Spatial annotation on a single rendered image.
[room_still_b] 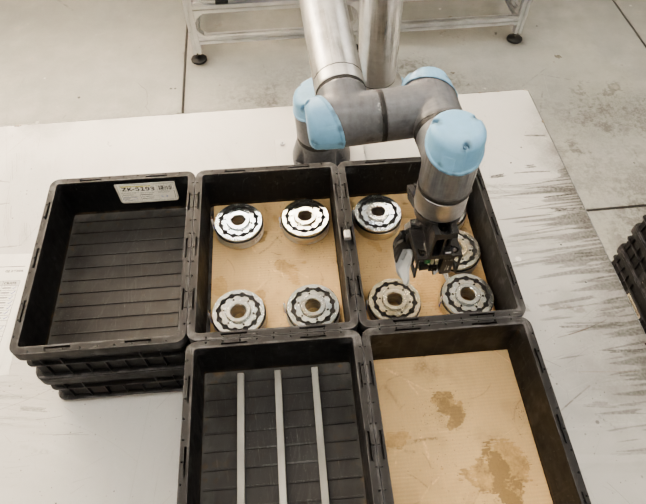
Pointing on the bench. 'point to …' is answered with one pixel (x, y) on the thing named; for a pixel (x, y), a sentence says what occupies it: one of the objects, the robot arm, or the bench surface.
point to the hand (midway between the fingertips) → (417, 268)
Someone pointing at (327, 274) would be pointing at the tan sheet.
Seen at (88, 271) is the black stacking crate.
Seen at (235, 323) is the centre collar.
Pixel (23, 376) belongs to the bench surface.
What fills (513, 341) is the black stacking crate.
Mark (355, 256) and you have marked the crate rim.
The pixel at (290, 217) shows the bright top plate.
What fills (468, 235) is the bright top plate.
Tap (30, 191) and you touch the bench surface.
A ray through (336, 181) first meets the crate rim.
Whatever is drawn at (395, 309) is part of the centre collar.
